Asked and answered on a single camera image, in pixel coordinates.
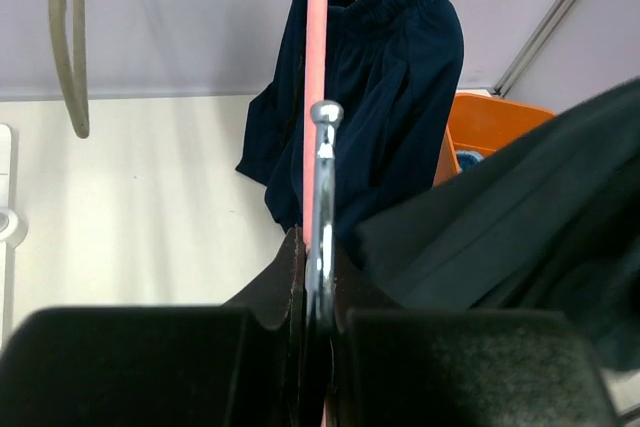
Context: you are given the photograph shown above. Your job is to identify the navy blue shorts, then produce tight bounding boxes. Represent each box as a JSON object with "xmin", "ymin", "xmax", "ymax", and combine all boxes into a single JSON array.
[{"xmin": 237, "ymin": 0, "xmax": 464, "ymax": 246}]

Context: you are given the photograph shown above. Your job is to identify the black shorts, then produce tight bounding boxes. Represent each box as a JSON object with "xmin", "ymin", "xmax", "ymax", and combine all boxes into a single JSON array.
[{"xmin": 356, "ymin": 80, "xmax": 639, "ymax": 371}]

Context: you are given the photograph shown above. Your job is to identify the silver clothes rack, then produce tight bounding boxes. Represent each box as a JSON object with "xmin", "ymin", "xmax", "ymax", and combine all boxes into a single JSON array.
[{"xmin": 0, "ymin": 0, "xmax": 464, "ymax": 253}]

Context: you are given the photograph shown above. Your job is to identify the pink hanger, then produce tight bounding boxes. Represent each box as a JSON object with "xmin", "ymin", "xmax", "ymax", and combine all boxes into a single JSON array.
[{"xmin": 299, "ymin": 0, "xmax": 409, "ymax": 427}]

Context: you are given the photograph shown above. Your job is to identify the light blue shorts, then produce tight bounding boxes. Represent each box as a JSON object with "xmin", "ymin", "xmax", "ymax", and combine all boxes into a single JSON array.
[{"xmin": 456, "ymin": 150, "xmax": 484, "ymax": 171}]

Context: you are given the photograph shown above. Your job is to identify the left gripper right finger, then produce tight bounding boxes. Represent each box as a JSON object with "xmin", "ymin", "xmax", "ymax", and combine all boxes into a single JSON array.
[{"xmin": 328, "ymin": 251, "xmax": 620, "ymax": 426}]

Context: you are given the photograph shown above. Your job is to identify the grey hanger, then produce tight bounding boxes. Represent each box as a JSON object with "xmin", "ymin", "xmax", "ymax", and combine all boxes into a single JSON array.
[{"xmin": 48, "ymin": 0, "xmax": 90, "ymax": 139}]

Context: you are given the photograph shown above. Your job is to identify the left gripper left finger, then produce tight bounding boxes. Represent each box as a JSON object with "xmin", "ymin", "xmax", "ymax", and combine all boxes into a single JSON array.
[{"xmin": 1, "ymin": 228, "xmax": 305, "ymax": 426}]

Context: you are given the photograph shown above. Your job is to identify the orange plastic basket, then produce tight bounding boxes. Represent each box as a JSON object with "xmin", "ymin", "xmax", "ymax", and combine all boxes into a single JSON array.
[{"xmin": 433, "ymin": 92, "xmax": 555, "ymax": 186}]

